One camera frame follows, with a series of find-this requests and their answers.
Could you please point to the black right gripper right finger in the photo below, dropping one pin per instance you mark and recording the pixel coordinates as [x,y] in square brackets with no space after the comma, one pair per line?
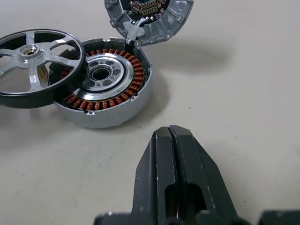
[199,168]

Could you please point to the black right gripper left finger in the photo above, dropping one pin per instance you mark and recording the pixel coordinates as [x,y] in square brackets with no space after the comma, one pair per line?
[152,168]

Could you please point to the grey motor base copper windings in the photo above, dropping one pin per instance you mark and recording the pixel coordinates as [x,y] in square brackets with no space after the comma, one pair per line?
[112,117]

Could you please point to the grey motor cover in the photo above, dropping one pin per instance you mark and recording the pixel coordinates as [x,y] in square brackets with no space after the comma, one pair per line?
[168,25]

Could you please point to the black ring part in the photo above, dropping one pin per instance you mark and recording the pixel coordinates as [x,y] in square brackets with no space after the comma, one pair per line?
[25,52]

